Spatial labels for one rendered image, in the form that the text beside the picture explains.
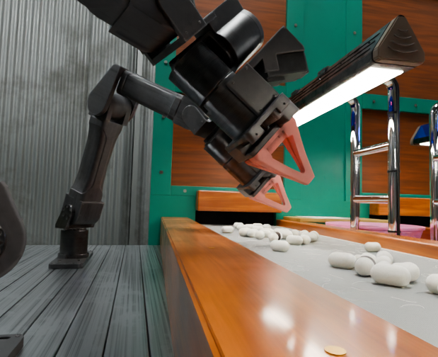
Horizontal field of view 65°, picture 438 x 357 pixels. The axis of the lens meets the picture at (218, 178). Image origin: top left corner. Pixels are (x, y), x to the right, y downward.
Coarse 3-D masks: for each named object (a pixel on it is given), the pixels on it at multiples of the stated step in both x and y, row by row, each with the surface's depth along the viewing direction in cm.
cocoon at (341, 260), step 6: (336, 252) 46; (330, 258) 46; (336, 258) 45; (342, 258) 45; (348, 258) 45; (354, 258) 45; (330, 264) 46; (336, 264) 45; (342, 264) 45; (348, 264) 45; (354, 264) 45
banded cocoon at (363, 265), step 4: (360, 260) 41; (364, 260) 41; (368, 260) 41; (356, 264) 41; (360, 264) 41; (364, 264) 40; (368, 264) 40; (372, 264) 40; (356, 268) 41; (360, 268) 40; (364, 268) 40; (368, 268) 40; (360, 272) 41; (364, 272) 40; (368, 272) 40
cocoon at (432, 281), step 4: (428, 276) 34; (432, 276) 34; (436, 276) 33; (428, 280) 34; (432, 280) 33; (436, 280) 33; (428, 284) 34; (432, 284) 33; (436, 284) 33; (428, 288) 34; (432, 288) 33; (436, 288) 33; (432, 292) 33; (436, 292) 33
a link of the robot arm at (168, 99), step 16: (112, 80) 75; (128, 80) 75; (144, 80) 74; (96, 96) 77; (112, 96) 76; (128, 96) 75; (144, 96) 73; (160, 96) 71; (176, 96) 68; (96, 112) 77; (160, 112) 71; (176, 112) 68
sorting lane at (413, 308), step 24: (240, 240) 76; (264, 240) 77; (336, 240) 82; (288, 264) 47; (312, 264) 48; (432, 264) 51; (336, 288) 34; (360, 288) 35; (384, 288) 35; (408, 288) 35; (384, 312) 27; (408, 312) 27; (432, 312) 28; (432, 336) 22
